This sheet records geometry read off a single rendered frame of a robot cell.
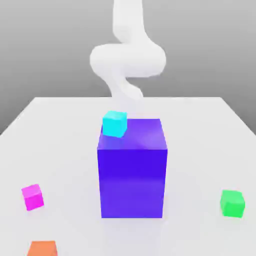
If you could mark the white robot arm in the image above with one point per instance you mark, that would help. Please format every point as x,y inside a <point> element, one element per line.
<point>128,58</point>

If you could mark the small cyan cube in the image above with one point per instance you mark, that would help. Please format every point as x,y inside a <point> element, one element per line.
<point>114,125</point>

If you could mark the small magenta cube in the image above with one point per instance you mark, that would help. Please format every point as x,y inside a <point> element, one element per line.
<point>33,198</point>

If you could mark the small green cube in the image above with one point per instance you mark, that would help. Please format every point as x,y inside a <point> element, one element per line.
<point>232,204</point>

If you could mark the small orange cube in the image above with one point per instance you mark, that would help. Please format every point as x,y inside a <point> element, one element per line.
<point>42,249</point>

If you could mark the large purple box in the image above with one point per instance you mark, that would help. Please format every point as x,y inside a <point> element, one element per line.
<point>132,180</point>

